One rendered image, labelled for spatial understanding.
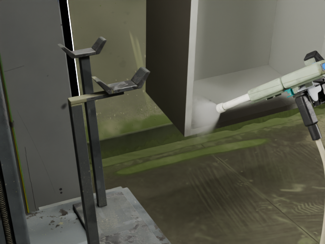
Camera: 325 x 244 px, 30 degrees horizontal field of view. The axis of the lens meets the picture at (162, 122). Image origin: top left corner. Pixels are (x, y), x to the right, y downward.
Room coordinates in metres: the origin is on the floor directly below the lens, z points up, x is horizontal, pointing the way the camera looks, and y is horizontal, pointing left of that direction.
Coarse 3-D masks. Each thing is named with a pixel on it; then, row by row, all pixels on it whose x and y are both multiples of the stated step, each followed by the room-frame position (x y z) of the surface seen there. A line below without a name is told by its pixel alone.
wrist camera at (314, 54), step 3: (312, 51) 1.79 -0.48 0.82; (315, 51) 1.78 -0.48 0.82; (309, 54) 1.79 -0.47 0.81; (312, 54) 1.78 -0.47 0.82; (315, 54) 1.78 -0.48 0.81; (318, 54) 1.78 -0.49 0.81; (306, 57) 1.79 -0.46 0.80; (309, 57) 1.78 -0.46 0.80; (312, 57) 1.77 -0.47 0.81; (315, 57) 1.77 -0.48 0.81; (318, 57) 1.77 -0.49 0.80; (321, 57) 1.78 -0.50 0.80; (306, 60) 1.79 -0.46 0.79; (315, 60) 1.77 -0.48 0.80; (318, 60) 1.77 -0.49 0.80; (321, 60) 1.77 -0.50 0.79
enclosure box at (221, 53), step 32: (160, 0) 2.14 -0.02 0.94; (192, 0) 1.92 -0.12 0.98; (224, 0) 2.40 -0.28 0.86; (256, 0) 2.47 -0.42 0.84; (288, 0) 2.44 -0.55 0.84; (320, 0) 2.26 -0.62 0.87; (160, 32) 2.16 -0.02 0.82; (192, 32) 1.94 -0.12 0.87; (224, 32) 2.43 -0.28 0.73; (256, 32) 2.50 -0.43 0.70; (288, 32) 2.44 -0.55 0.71; (320, 32) 2.25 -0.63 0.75; (160, 64) 2.17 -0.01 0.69; (192, 64) 1.97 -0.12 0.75; (224, 64) 2.47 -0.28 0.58; (256, 64) 2.54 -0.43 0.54; (288, 64) 2.43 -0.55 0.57; (160, 96) 2.19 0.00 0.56; (224, 96) 2.30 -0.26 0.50
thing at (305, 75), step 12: (312, 60) 1.65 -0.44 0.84; (324, 60) 1.64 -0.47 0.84; (300, 72) 1.66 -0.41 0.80; (312, 72) 1.63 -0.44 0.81; (324, 72) 1.62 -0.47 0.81; (264, 84) 1.77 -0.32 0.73; (276, 84) 1.73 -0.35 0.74; (288, 84) 1.69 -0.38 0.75; (300, 84) 1.66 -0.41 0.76; (312, 84) 1.68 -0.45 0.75; (240, 96) 1.87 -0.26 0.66; (252, 96) 1.80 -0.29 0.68; (264, 96) 1.77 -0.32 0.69; (276, 96) 1.74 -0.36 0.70; (300, 96) 1.67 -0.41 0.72; (216, 108) 1.94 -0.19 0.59; (228, 108) 1.91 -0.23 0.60; (300, 108) 1.66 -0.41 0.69; (312, 108) 1.66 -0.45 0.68; (312, 120) 1.63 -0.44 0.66; (312, 132) 1.63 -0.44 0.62
